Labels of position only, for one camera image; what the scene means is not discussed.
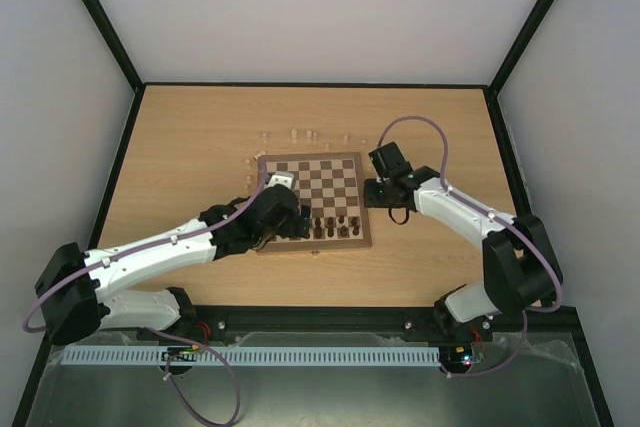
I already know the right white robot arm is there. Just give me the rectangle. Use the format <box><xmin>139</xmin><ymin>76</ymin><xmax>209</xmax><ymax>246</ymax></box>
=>
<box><xmin>364</xmin><ymin>142</ymin><xmax>563</xmax><ymax>339</ymax></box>

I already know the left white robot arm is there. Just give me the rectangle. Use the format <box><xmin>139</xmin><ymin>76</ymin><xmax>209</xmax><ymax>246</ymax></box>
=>
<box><xmin>22</xmin><ymin>184</ymin><xmax>311</xmax><ymax>346</ymax></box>

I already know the wooden chess board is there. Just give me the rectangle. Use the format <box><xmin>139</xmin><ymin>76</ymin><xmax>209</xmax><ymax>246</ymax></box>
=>
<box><xmin>260</xmin><ymin>152</ymin><xmax>372</xmax><ymax>254</ymax></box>

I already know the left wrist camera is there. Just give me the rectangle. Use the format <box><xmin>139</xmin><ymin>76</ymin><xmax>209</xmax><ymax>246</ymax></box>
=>
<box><xmin>267</xmin><ymin>172</ymin><xmax>295</xmax><ymax>190</ymax></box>

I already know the black metal frame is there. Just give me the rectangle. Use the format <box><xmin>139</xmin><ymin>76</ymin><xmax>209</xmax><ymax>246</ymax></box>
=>
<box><xmin>1</xmin><ymin>0</ymin><xmax>639</xmax><ymax>426</ymax></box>

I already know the white slotted cable duct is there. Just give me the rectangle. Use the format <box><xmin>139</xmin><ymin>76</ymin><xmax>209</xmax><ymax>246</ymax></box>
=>
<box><xmin>60</xmin><ymin>346</ymin><xmax>441</xmax><ymax>367</ymax></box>

